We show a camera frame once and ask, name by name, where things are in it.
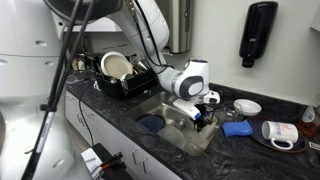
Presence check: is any black wall soap dispenser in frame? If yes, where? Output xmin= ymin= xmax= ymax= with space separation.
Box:
xmin=238 ymin=1 xmax=279 ymax=69

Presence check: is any stainless steel sink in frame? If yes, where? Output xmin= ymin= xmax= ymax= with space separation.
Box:
xmin=126 ymin=91 xmax=223 ymax=157

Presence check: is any round steel drain strainer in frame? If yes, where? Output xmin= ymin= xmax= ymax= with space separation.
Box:
xmin=171 ymin=118 xmax=190 ymax=131

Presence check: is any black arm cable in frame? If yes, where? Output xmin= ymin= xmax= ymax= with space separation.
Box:
xmin=131 ymin=0 xmax=175 ymax=76

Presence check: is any small dark bottle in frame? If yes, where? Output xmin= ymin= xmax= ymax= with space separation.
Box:
xmin=76 ymin=54 xmax=87 ymax=72

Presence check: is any dark blue round plate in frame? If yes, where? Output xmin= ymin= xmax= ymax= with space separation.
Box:
xmin=135 ymin=113 xmax=167 ymax=135

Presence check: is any clear plastic food container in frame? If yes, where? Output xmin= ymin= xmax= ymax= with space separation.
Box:
xmin=156 ymin=124 xmax=188 ymax=150

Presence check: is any white paper sheet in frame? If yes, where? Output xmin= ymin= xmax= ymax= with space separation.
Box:
xmin=80 ymin=147 xmax=105 ymax=175

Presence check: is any bottle with white label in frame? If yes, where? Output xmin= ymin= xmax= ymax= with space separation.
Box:
xmin=300 ymin=105 xmax=317 ymax=125

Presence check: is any steel paper towel dispenser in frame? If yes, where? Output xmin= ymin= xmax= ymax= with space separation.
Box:
xmin=166 ymin=0 xmax=194 ymax=55

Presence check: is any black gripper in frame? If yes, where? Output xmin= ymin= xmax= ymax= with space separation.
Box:
xmin=194 ymin=103 xmax=215 ymax=133

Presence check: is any black power cable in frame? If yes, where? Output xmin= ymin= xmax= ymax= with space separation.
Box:
xmin=77 ymin=77 xmax=98 ymax=148

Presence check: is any dark saucer plate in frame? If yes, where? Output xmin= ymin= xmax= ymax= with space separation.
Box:
xmin=247 ymin=116 xmax=307 ymax=154

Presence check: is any blue sponge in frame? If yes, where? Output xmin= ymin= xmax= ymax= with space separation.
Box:
xmin=221 ymin=119 xmax=254 ymax=138

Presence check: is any black tripod pole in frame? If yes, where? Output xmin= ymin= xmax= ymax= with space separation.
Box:
xmin=20 ymin=0 xmax=98 ymax=180

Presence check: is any steel cabinet handle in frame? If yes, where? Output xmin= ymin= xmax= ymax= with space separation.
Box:
xmin=131 ymin=148 xmax=140 ymax=166
xmin=142 ymin=156 xmax=151 ymax=175

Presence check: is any red black hand tool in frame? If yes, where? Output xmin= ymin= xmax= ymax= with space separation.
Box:
xmin=99 ymin=152 xmax=124 ymax=170

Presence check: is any white shallow dish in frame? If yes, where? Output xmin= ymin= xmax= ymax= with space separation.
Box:
xmin=232 ymin=98 xmax=263 ymax=117

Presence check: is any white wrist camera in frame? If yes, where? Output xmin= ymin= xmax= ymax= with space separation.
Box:
xmin=172 ymin=97 xmax=203 ymax=121

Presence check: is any clear drinking glass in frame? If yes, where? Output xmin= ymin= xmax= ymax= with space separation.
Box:
xmin=222 ymin=107 xmax=242 ymax=123

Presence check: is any cream round plate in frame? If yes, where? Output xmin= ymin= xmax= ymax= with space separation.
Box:
xmin=100 ymin=51 xmax=135 ymax=81

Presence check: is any white base cabinet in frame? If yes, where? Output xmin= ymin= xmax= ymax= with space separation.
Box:
xmin=64 ymin=91 xmax=183 ymax=180

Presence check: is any black dish rack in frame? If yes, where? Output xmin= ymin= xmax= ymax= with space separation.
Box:
xmin=94 ymin=53 xmax=158 ymax=100

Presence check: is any printed white mug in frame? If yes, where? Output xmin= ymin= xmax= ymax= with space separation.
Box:
xmin=261 ymin=120 xmax=300 ymax=151

